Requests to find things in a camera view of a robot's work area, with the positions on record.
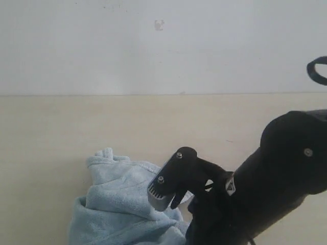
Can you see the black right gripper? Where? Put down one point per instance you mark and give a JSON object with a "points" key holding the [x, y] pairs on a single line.
{"points": [[213, 219]]}

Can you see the light blue terry towel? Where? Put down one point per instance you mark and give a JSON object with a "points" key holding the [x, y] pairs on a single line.
{"points": [[116, 210]]}

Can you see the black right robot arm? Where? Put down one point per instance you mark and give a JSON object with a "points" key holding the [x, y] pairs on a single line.
{"points": [[288, 166]]}

